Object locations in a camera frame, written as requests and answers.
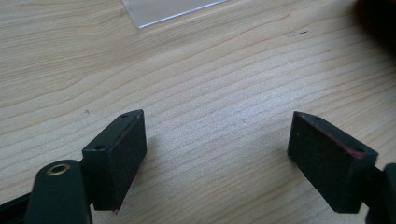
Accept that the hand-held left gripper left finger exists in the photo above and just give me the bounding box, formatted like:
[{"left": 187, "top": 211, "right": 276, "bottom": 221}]
[{"left": 81, "top": 108, "right": 148, "bottom": 215}]

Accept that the clear plastic sheet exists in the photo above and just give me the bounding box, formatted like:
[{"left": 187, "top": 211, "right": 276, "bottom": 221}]
[{"left": 120, "top": 0, "right": 230, "bottom": 30}]

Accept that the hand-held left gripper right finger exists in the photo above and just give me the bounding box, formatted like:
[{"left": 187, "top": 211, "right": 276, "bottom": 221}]
[{"left": 287, "top": 110, "right": 379, "bottom": 215}]

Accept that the dark blurred object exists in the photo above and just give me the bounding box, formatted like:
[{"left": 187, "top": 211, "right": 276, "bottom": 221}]
[{"left": 354, "top": 0, "right": 396, "bottom": 57}]

